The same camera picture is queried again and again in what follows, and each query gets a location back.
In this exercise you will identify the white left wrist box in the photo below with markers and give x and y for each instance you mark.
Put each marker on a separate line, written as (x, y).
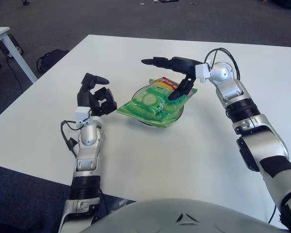
(82, 114)

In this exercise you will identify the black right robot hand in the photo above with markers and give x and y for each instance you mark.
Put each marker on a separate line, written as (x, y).
(182, 64)

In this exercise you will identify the white plate with black rim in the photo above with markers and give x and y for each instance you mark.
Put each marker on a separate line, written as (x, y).
(138, 91)

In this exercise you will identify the white side table leg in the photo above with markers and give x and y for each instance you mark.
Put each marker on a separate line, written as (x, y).
(17, 55)

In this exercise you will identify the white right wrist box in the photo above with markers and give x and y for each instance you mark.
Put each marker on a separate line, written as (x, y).
(202, 72)

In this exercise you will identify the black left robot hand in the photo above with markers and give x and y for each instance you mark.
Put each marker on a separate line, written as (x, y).
(87, 97)

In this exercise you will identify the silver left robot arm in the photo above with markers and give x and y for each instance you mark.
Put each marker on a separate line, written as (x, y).
(88, 138)

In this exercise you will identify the grey robot torso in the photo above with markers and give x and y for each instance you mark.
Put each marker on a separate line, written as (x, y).
(184, 218)

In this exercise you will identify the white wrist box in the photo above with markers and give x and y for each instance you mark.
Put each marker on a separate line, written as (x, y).
(202, 72)
(82, 114)

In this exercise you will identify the green potato chips bag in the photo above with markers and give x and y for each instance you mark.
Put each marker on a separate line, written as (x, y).
(148, 104)

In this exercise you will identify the black backpack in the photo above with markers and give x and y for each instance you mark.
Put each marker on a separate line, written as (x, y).
(52, 59)

